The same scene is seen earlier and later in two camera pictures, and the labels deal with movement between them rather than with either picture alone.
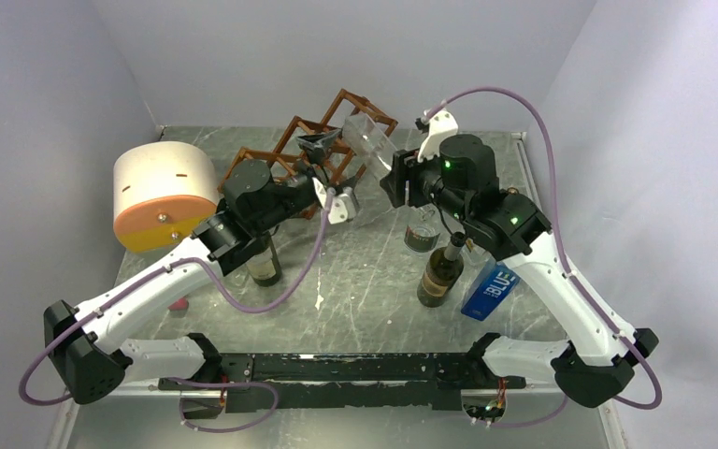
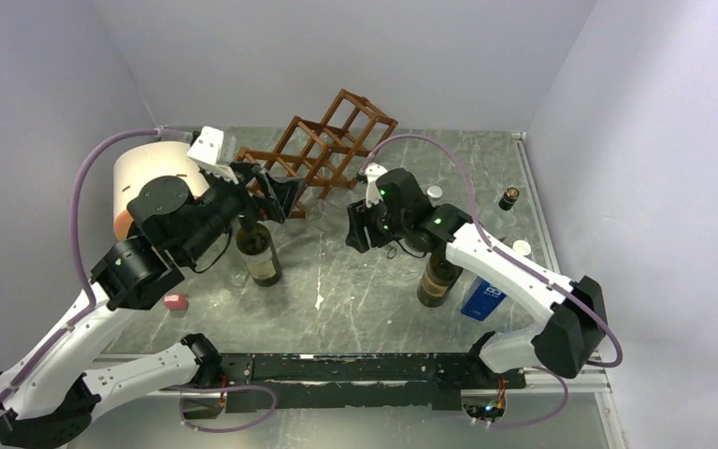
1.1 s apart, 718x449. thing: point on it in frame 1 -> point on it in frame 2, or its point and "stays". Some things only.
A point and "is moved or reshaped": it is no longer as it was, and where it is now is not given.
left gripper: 317,147 -> 280,193
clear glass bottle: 364,137 is moved or reshaped
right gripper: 406,166 -> 360,216
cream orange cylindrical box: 163,191 stays
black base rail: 351,381 stays
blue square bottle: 493,285 stays
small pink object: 179,305 stays
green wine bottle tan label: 442,270 stays
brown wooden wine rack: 304,145 stays
